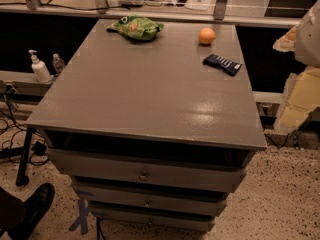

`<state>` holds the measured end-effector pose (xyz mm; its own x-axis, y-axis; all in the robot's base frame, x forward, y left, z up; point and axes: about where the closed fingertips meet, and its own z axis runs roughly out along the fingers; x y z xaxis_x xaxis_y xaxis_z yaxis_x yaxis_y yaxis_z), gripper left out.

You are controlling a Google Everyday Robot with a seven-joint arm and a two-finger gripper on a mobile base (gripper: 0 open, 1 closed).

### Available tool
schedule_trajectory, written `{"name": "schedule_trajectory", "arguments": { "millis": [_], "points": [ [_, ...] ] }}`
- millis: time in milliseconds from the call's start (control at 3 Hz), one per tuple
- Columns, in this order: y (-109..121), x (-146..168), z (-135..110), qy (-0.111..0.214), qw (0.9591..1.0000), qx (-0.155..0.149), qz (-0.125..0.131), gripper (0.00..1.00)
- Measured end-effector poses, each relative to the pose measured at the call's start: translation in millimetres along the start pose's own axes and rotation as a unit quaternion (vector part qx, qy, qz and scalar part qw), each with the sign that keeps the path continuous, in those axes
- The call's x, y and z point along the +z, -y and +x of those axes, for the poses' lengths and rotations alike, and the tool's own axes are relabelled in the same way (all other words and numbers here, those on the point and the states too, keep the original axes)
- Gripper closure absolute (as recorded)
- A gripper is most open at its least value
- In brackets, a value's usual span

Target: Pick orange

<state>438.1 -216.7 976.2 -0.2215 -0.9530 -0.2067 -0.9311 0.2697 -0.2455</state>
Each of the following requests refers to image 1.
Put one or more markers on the top grey drawer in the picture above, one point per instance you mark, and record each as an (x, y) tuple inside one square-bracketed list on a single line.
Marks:
[(145, 171)]

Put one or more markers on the green chip bag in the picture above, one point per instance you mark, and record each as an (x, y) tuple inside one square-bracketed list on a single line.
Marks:
[(136, 27)]

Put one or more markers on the black table leg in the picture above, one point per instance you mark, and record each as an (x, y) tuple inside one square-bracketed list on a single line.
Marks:
[(22, 179)]

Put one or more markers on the black shoe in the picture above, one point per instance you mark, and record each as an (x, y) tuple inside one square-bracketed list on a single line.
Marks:
[(31, 212)]

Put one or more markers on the grey drawer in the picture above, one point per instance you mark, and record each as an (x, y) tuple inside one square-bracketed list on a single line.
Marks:
[(106, 194), (145, 171), (159, 218)]

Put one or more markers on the grey drawer cabinet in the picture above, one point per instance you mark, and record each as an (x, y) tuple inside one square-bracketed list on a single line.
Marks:
[(153, 100)]

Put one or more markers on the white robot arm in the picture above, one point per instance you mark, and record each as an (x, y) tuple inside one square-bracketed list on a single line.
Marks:
[(301, 95)]

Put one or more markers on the bottom grey drawer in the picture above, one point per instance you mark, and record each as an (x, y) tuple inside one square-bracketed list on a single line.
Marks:
[(159, 218)]

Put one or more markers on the orange fruit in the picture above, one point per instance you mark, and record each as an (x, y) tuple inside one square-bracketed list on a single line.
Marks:
[(206, 36)]

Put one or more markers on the middle grey drawer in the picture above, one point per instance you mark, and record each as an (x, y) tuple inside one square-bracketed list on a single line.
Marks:
[(106, 194)]

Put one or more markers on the white pump lotion bottle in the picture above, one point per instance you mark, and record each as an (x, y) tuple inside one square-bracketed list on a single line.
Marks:
[(39, 68)]

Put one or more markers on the dark blue snack package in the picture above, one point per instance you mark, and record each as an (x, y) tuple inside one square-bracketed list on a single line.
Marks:
[(225, 65)]

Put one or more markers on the white paper on shelf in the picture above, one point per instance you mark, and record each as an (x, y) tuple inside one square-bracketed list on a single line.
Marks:
[(200, 5)]

